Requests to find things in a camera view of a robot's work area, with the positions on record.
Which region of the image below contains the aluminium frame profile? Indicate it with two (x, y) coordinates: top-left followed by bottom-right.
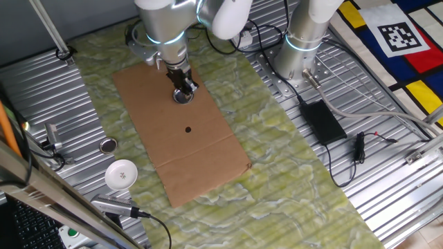
(404, 103), (443, 166)

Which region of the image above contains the small camera on stand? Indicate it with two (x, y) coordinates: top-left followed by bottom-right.
(40, 122), (76, 172)

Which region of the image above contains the black usb cable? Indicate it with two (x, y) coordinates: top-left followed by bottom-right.
(138, 212), (173, 249)

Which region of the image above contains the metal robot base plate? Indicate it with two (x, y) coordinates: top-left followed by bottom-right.
(255, 41), (334, 102)

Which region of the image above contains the shiny metal frame bar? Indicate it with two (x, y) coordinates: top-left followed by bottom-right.
(0, 140), (145, 249)

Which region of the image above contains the white power strip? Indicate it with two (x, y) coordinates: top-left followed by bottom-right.
(230, 29), (254, 49)

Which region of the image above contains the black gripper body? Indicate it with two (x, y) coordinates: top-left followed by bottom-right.
(165, 63), (193, 87)

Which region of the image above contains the orange pole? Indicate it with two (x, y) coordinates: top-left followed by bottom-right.
(0, 100), (22, 158)

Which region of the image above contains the white ceramic flower dish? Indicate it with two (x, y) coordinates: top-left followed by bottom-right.
(104, 158), (138, 191)

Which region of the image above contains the thick grey robot cable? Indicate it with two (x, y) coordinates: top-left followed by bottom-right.
(301, 68), (443, 136)

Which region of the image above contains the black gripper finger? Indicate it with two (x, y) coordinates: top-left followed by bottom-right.
(172, 82), (190, 97)
(183, 76), (200, 94)

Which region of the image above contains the black power adapter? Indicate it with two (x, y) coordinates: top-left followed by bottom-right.
(299, 99), (348, 147)

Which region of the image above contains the black keyboard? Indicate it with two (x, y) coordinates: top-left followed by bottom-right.
(0, 196), (69, 249)

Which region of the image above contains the aluminium frame pole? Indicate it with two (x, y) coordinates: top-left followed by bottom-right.
(28, 0), (76, 67)

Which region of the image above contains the thin black adapter output cable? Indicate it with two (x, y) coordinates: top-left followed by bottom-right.
(324, 143), (358, 189)

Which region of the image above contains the small round steel plate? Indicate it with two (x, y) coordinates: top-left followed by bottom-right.
(172, 88), (195, 105)

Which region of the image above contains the grey green button box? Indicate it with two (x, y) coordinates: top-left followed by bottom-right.
(57, 224), (100, 249)

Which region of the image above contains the wrist camera with metal bracket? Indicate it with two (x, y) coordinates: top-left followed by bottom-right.
(125, 22), (164, 66)

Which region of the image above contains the green marble pattern mat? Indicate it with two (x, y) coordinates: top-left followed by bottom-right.
(69, 13), (387, 249)

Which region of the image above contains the colourful block pattern board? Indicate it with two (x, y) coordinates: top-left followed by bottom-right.
(328, 0), (443, 131)

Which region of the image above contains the brown cardboard sheet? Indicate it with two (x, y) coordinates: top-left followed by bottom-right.
(112, 57), (253, 209)

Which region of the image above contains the round steel tin dish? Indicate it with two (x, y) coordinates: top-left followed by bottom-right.
(99, 136), (118, 155)

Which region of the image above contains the white paper marker tag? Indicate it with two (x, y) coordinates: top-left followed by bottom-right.
(358, 3), (432, 59)

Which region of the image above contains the bundled black cable red wire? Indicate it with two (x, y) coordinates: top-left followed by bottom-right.
(353, 130), (399, 165)

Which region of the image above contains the black adapter mains cord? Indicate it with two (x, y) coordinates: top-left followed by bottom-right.
(206, 19), (307, 104)

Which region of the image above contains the silver ridged camera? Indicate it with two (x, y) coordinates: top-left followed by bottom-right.
(89, 194), (152, 221)

